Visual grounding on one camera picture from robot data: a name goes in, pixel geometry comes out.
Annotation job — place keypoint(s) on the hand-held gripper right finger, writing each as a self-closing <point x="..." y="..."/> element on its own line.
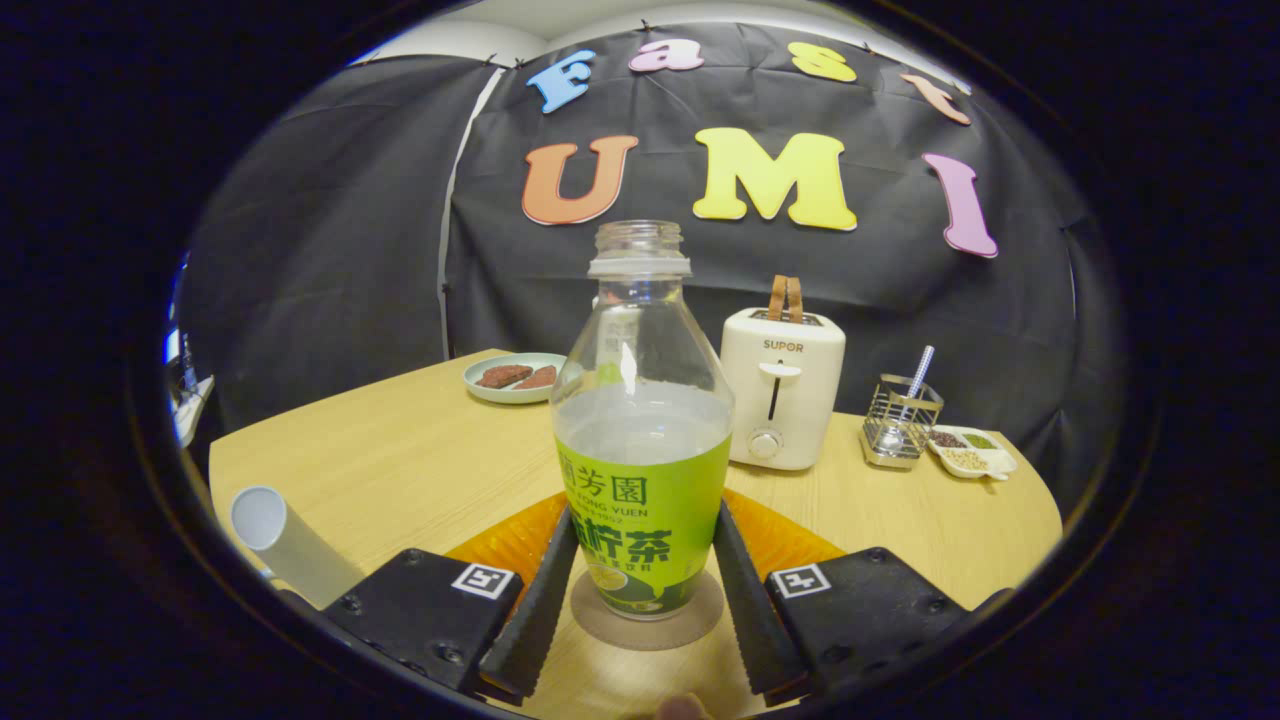
<point x="750" y="625"/>

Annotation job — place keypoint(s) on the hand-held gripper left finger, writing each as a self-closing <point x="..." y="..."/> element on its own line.
<point x="535" y="630"/>

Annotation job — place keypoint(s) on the round brown coaster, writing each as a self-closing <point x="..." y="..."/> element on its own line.
<point x="640" y="636"/>

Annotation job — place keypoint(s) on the green label juice bottle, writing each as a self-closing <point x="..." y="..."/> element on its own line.
<point x="645" y="500"/>

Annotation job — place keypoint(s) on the pale white cup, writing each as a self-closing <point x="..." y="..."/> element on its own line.
<point x="300" y="560"/>

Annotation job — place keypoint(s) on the wooden table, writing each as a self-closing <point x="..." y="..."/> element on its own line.
<point x="420" y="470"/>

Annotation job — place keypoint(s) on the white toaster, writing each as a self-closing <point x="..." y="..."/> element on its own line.
<point x="790" y="400"/>

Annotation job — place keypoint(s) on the pale green plate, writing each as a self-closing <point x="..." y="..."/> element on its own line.
<point x="500" y="395"/>

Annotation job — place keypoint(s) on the brown food piece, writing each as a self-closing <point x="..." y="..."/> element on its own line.
<point x="503" y="376"/>
<point x="540" y="379"/>

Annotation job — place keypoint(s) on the white divided seed dish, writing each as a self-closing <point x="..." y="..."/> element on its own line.
<point x="970" y="462"/>

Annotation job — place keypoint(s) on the striped purple straw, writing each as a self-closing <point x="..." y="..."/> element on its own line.
<point x="922" y="365"/>

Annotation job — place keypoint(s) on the brown bread slice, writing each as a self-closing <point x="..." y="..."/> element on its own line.
<point x="785" y="298"/>

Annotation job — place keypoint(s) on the black backdrop cloth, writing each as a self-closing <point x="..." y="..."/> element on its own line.
<point x="330" y="250"/>

